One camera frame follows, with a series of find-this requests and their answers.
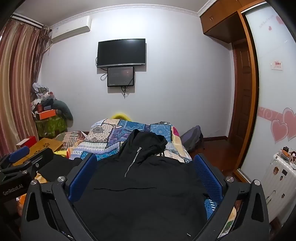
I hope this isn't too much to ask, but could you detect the yellow orange blanket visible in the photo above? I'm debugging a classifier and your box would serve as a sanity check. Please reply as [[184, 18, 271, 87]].
[[16, 148, 70, 209]]

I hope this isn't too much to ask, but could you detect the pile of small trinkets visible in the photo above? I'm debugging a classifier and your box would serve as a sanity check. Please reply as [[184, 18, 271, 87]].
[[279, 146, 296, 164]]

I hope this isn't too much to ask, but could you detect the white wardrobe door with hearts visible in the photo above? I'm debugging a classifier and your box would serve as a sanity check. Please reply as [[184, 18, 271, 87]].
[[236, 2, 296, 182]]

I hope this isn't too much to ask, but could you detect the grey backpack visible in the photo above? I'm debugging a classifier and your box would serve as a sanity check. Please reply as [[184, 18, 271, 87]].
[[180, 125, 204, 153]]

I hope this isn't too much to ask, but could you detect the grey green cushion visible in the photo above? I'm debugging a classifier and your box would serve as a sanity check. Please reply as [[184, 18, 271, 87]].
[[54, 100, 74, 128]]

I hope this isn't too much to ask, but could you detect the small black monitor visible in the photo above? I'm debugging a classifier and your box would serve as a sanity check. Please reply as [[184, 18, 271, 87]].
[[107, 66, 135, 88]]

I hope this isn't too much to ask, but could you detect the blue patchwork blanket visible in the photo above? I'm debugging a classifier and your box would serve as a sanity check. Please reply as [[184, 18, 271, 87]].
[[68, 118, 237, 232]]

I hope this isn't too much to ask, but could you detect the white curtain rail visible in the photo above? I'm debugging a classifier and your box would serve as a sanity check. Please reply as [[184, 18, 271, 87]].
[[10, 13, 50, 31]]

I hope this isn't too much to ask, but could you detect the black wall television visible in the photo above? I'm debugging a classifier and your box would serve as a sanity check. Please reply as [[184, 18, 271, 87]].
[[96, 38, 146, 68]]

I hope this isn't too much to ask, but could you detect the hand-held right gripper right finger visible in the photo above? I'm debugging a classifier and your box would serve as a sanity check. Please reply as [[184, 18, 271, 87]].
[[193, 153, 271, 241]]

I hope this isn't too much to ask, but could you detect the pile of clothes and clutter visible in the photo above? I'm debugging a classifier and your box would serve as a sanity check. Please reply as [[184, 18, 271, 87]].
[[31, 83, 57, 114]]

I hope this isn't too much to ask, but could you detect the striped brown curtain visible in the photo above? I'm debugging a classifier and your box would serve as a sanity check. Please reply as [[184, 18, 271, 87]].
[[0, 17, 50, 158]]

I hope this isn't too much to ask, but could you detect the small wooden table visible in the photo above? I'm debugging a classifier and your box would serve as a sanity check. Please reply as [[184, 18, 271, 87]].
[[13, 138, 65, 166]]

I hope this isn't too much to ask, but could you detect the white suitcase with stickers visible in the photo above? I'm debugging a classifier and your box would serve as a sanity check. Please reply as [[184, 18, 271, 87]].
[[261, 151, 296, 229]]

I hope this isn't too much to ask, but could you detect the black hooded jacket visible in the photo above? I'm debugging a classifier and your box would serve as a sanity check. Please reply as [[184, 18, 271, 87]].
[[38, 129, 208, 241]]

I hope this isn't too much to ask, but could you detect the wooden overhead cabinet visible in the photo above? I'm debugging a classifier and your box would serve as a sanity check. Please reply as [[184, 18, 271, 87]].
[[199, 0, 266, 43]]

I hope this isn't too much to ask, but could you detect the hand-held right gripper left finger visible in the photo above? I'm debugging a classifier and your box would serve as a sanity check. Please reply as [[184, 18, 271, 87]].
[[20, 153, 102, 241]]

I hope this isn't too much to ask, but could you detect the yellow ring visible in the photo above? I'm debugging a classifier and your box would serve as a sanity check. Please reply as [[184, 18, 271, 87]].
[[110, 112, 132, 121]]

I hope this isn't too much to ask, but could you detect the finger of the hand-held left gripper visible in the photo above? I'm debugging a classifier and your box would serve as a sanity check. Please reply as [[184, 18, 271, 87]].
[[0, 148, 30, 171], [10, 148, 54, 178]]

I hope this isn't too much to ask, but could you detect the striped cloth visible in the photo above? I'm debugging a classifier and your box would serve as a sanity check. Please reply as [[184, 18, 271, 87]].
[[53, 130, 89, 149]]

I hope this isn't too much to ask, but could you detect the white air conditioner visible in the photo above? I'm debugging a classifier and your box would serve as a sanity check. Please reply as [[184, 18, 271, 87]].
[[50, 19, 92, 43]]

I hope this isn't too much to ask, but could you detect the orange box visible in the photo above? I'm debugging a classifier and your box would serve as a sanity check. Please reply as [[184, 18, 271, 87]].
[[38, 109, 58, 120]]

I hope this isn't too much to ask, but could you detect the red box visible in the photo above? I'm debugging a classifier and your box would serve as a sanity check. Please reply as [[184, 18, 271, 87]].
[[16, 136, 38, 148]]

